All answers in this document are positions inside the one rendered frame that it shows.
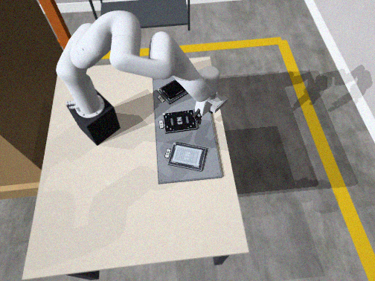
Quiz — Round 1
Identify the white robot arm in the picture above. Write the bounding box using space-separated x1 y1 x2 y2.
57 10 228 118

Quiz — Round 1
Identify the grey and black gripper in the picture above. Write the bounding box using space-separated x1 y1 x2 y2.
193 100 213 125

